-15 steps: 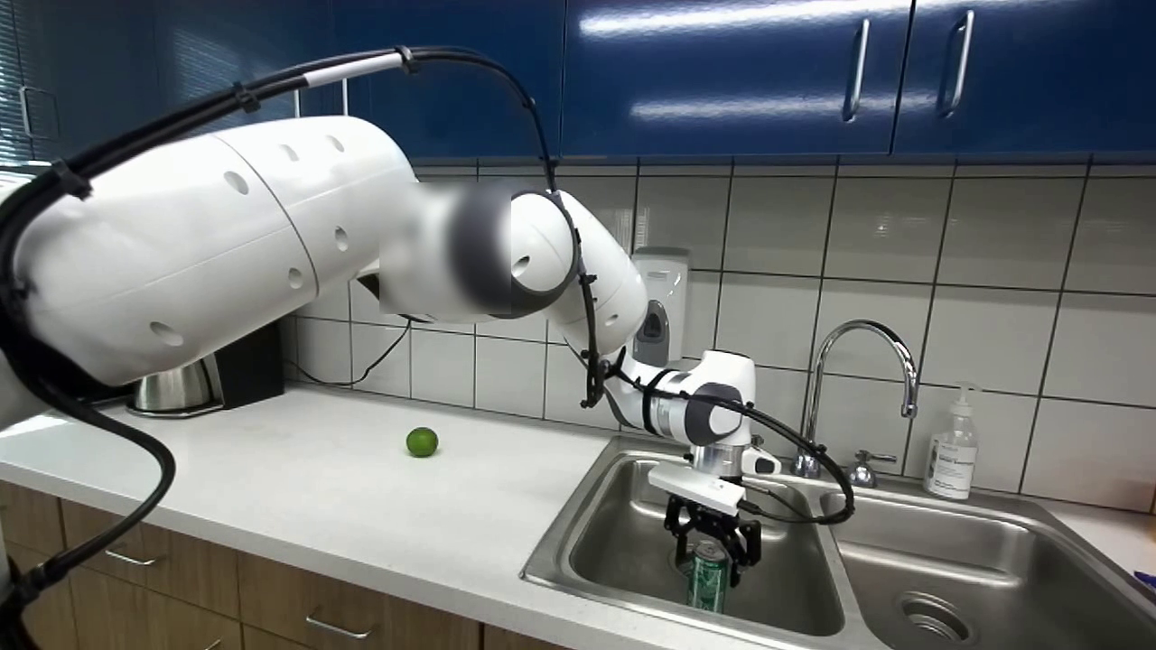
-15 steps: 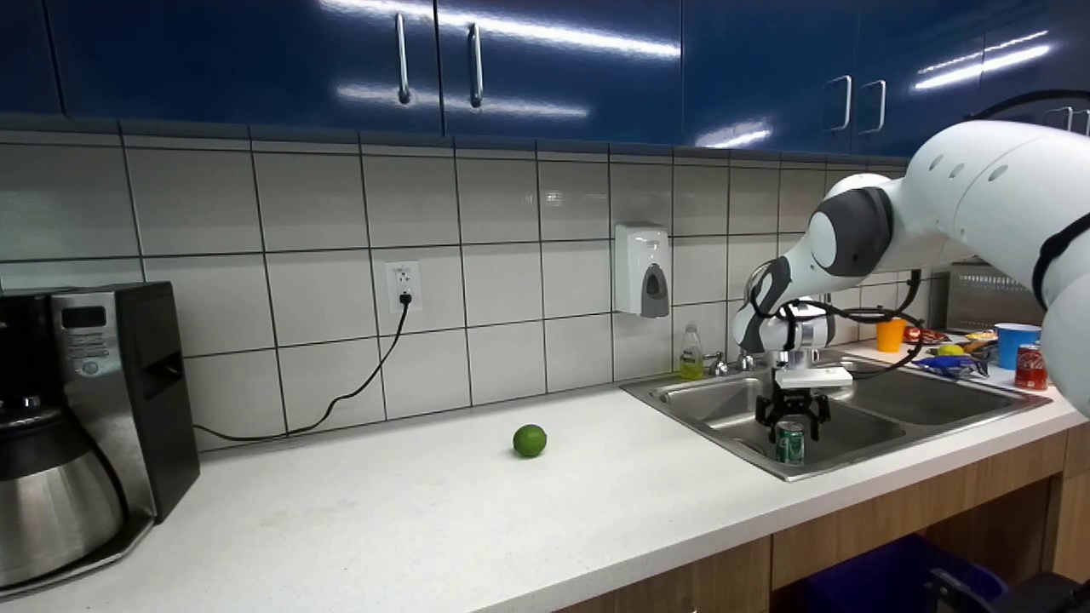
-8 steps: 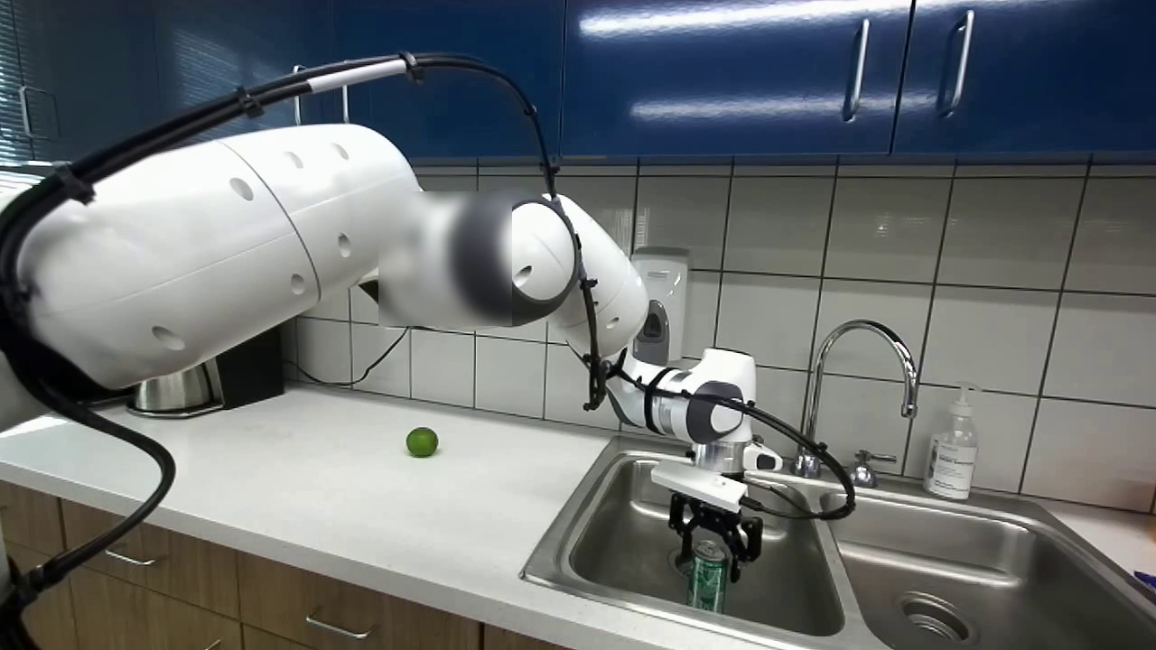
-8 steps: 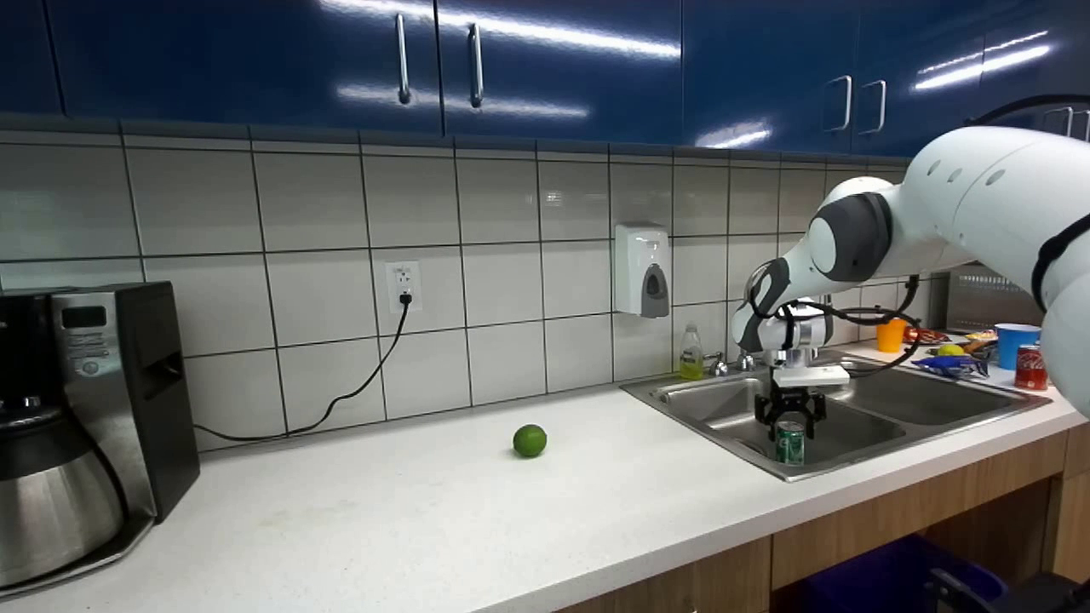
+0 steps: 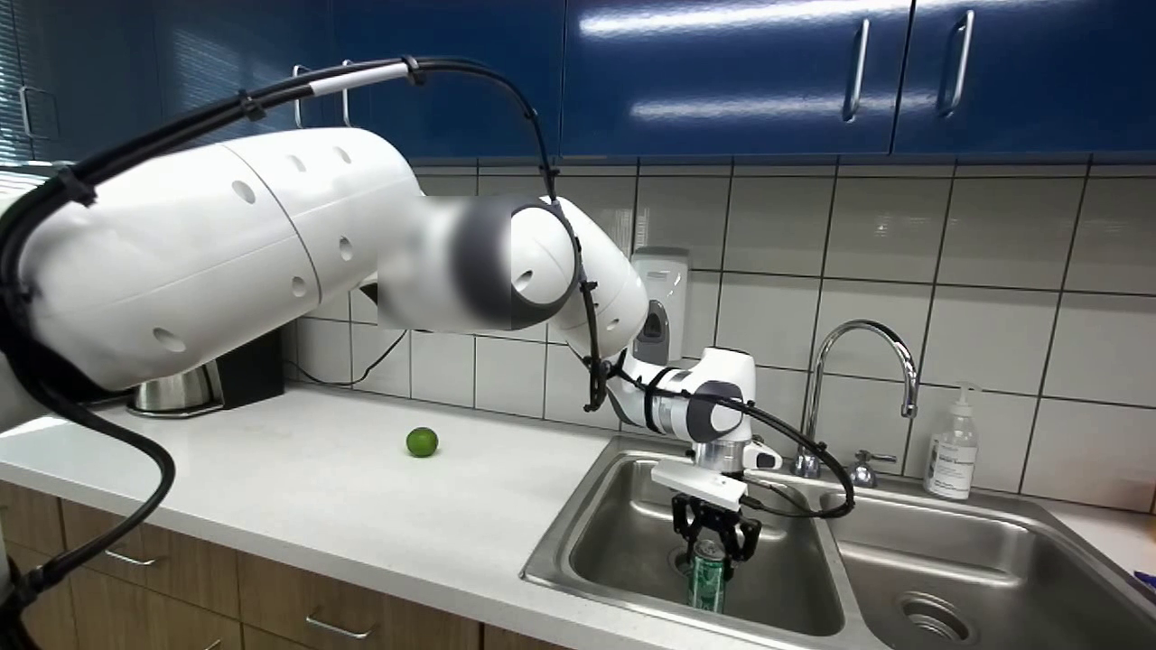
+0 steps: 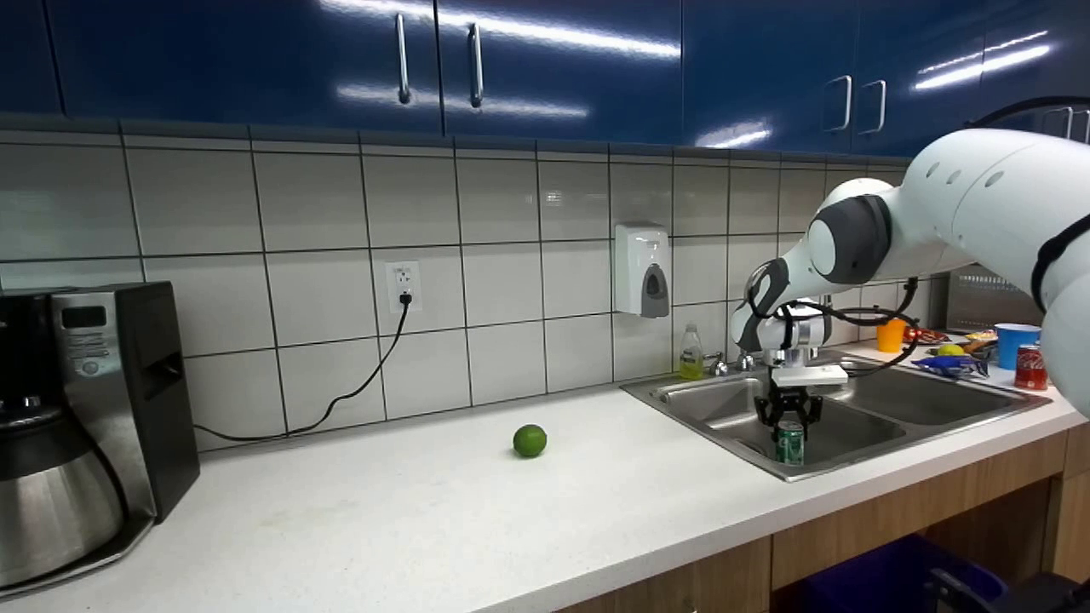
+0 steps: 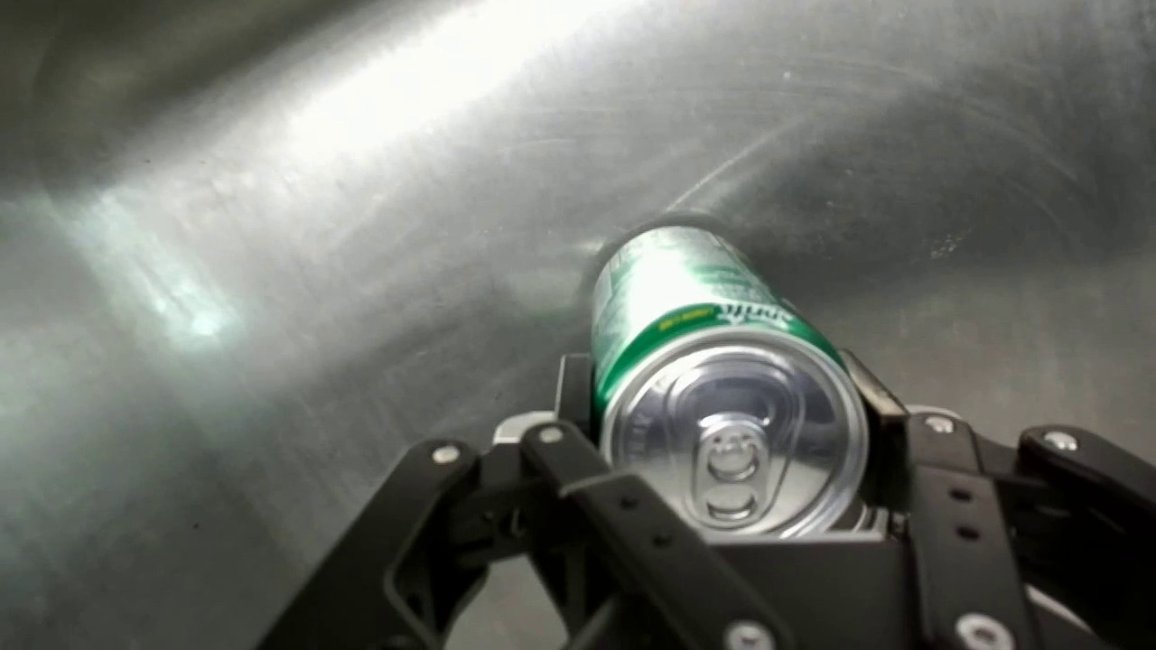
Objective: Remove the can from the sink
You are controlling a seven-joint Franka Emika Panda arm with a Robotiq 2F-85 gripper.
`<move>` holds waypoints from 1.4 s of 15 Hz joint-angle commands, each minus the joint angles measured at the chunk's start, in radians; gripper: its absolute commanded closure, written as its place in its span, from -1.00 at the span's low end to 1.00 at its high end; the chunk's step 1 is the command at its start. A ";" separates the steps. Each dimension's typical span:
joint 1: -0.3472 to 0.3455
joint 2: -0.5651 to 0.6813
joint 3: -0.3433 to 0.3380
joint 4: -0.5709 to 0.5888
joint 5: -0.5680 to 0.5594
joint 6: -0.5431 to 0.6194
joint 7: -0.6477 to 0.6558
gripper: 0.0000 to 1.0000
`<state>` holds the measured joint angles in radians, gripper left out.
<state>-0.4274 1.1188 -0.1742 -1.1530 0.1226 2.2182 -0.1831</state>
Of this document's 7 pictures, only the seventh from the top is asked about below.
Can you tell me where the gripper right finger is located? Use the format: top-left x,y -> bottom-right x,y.
840,348 -> 1156,650

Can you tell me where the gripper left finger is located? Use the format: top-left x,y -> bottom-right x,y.
256,353 -> 796,650

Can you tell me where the green soda can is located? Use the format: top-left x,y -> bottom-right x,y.
589,224 -> 870,540

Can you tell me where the stainless steel sink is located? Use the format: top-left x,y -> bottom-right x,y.
0,0 -> 1156,650

